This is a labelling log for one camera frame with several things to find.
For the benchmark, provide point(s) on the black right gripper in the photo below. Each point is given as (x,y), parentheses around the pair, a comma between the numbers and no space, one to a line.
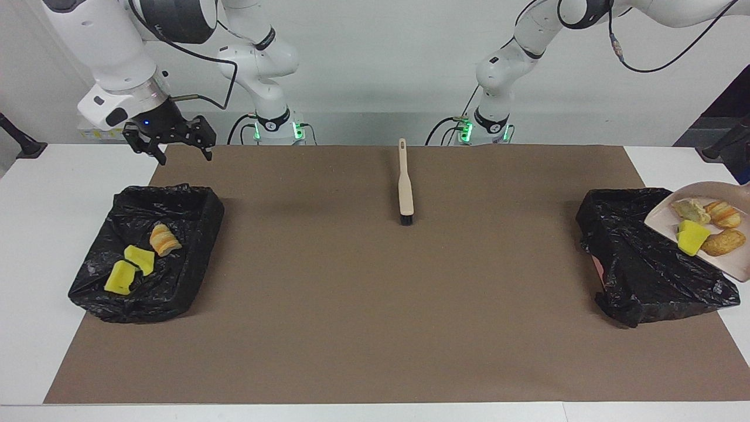
(164,123)

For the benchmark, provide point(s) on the orange striped bread roll piece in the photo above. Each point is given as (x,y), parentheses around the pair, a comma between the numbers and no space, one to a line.
(164,240)

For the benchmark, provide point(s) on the wedge yellow sponge piece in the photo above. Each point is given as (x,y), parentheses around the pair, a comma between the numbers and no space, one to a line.
(139,259)

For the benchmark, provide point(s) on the notched yellow sponge piece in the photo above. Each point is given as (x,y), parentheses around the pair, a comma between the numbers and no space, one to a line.
(120,277)

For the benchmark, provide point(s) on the beige hand brush black bristles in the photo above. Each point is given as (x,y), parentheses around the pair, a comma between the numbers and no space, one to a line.
(405,199)

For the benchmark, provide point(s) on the beige plastic dustpan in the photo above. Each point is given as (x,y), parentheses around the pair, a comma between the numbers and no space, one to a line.
(662,220)

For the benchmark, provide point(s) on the angular pale bread chunk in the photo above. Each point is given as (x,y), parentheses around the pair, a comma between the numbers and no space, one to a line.
(691,210)

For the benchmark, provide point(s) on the blocky yellow sponge piece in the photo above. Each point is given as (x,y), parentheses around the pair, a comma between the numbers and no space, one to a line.
(692,236)

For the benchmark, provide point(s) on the round pale bread chunk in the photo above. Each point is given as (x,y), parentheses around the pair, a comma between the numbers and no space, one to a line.
(723,214)

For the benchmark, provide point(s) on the brown bread nugget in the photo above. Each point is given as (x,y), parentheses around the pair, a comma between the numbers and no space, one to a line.
(723,242)

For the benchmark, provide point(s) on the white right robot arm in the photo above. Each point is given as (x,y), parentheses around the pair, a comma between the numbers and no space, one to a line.
(111,47)

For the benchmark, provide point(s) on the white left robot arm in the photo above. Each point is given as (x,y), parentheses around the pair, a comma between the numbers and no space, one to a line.
(498,70)

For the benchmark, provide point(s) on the black-bagged pink bin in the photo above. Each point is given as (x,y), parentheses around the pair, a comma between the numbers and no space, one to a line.
(633,264)

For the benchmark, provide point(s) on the large brown table mat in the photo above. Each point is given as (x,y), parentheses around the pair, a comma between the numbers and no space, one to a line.
(351,351)

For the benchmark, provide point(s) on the dark background equipment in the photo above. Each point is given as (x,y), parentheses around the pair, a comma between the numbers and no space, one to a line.
(732,99)

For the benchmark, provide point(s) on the white wall socket box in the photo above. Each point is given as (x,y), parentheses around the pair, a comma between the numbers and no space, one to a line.
(94,133)

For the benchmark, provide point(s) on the black camera stand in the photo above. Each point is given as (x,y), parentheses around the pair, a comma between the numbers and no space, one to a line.
(723,143)
(20,143)

